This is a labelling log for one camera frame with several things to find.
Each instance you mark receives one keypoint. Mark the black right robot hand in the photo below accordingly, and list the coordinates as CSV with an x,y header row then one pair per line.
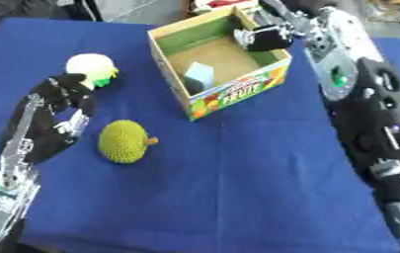
x,y
269,39

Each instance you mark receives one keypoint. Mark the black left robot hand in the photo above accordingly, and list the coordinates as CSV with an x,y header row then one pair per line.
x,y
39,138

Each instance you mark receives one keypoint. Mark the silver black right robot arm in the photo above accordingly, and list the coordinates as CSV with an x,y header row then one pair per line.
x,y
376,122

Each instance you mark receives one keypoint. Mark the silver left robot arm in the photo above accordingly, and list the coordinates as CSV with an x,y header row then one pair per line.
x,y
4,194

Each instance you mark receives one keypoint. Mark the tan cardboard box green inside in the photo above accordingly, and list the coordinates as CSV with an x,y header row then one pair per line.
x,y
223,64

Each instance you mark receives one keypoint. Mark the pale blue block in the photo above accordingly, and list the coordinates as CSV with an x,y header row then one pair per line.
x,y
200,76

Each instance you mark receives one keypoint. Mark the green spiky toy durian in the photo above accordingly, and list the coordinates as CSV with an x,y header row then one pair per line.
x,y
122,141

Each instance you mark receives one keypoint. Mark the white and green toy vegetable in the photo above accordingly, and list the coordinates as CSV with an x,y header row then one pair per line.
x,y
90,69

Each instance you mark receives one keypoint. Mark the person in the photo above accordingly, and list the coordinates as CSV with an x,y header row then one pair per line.
x,y
13,10

